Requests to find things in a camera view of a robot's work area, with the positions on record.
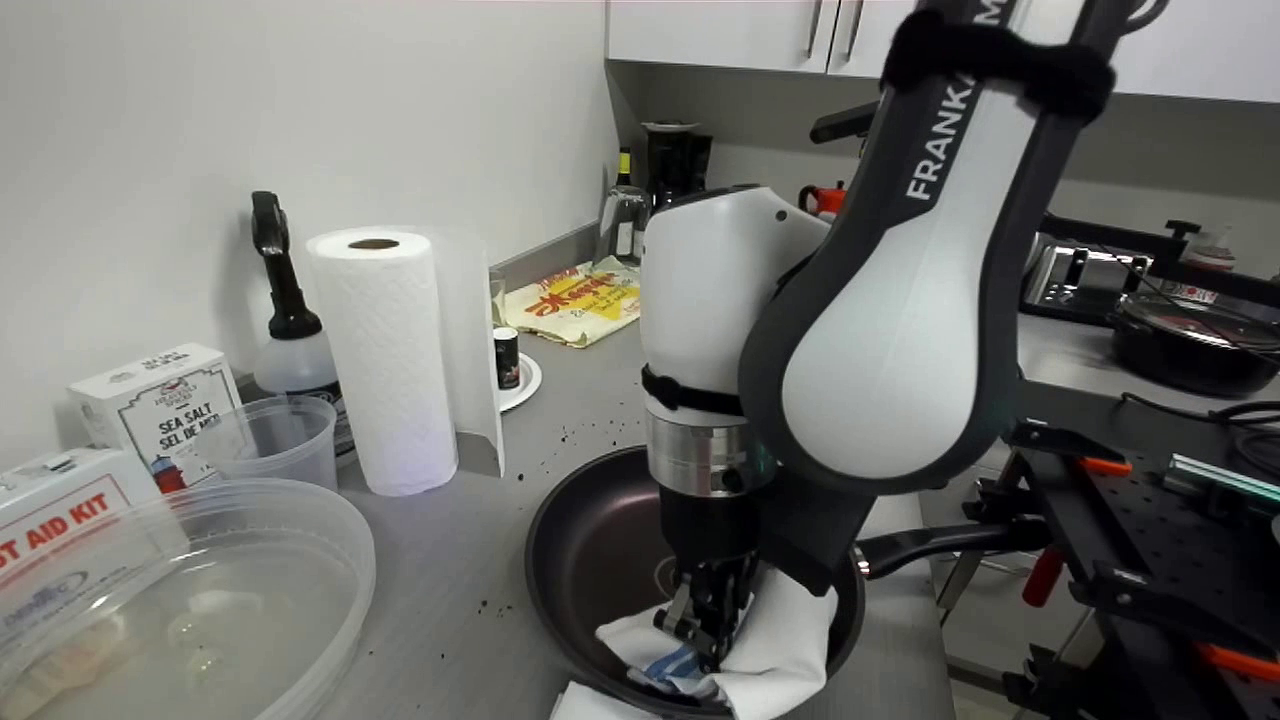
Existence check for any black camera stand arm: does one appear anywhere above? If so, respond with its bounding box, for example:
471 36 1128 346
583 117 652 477
1027 215 1280 304

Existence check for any yellow printed cloth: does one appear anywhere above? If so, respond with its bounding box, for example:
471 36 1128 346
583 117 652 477
499 261 642 349

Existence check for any black breadboard table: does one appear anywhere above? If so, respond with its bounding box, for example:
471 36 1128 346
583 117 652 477
985 384 1280 720

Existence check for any silver toaster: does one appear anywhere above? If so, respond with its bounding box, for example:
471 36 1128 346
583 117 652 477
1025 242 1154 326

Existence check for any white paper towel roll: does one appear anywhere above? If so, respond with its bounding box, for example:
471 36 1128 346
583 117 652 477
310 230 455 495

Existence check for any clear plastic bowl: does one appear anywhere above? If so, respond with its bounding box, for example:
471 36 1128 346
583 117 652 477
0 479 375 720

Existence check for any white round tray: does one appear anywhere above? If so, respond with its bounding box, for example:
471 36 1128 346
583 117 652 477
495 352 545 416

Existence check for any white cloth with blue stripes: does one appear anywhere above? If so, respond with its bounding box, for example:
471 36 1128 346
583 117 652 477
595 569 840 720

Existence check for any sea salt box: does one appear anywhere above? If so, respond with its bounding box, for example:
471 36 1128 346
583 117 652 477
69 346 240 490

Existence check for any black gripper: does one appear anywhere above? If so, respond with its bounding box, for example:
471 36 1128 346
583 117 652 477
660 491 764 667

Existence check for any black coffee maker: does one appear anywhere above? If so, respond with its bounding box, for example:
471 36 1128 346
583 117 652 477
642 122 713 209

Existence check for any dark round pan on stove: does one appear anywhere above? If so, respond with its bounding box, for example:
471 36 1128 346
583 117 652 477
1114 283 1280 400

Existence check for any black spray bottle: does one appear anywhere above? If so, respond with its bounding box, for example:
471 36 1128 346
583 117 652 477
249 193 336 394

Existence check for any clear measuring cup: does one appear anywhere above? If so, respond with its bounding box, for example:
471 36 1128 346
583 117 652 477
210 396 336 490

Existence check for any first aid kit box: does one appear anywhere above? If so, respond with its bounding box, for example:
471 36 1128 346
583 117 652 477
0 448 189 648

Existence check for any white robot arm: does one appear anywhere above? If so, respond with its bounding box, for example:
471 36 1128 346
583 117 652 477
642 0 1170 667

